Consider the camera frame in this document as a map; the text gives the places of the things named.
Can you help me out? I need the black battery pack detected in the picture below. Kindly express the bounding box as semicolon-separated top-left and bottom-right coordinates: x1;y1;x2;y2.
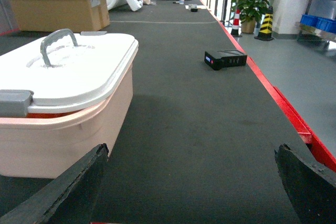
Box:
204;49;247;71

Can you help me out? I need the red metal table frame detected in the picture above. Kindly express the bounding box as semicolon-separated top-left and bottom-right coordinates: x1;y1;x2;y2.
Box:
196;0;336;173

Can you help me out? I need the white lid with grey handle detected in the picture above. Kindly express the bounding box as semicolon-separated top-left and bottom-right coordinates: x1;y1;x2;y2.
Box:
1;29;139;118

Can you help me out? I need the pink plastic storage box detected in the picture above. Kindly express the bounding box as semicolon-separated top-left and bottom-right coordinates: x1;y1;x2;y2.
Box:
1;67;133;178

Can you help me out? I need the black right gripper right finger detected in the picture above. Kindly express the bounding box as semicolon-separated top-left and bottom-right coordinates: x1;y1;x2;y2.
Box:
275;144;335;223

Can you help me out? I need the yellow black striped bollard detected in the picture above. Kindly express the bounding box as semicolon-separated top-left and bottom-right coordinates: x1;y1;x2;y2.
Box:
254;6;274;41

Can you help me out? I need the steel shelf with blue bins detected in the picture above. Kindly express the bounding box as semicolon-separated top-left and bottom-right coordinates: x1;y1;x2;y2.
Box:
297;0;335;44

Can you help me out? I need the distant red white cone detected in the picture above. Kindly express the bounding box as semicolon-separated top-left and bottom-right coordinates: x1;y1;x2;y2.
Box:
230;8;241;37

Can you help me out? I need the large cardboard box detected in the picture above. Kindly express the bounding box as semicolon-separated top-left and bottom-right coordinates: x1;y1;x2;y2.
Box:
9;0;110;33

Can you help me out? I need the dark grey table mat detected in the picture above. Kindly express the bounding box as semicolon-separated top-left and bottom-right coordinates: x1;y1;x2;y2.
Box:
0;0;313;224

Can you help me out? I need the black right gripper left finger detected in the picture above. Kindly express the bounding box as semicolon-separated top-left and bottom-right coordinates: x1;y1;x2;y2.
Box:
1;144;109;223

